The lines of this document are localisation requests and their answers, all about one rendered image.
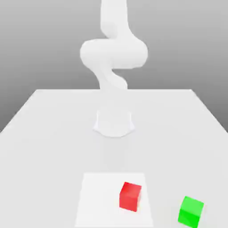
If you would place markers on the small green cube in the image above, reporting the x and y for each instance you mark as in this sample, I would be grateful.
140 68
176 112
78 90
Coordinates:
190 212

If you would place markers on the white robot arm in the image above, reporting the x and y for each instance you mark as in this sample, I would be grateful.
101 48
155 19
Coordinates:
114 53

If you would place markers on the small red cube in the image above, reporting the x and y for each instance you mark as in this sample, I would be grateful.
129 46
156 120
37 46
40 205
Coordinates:
129 197

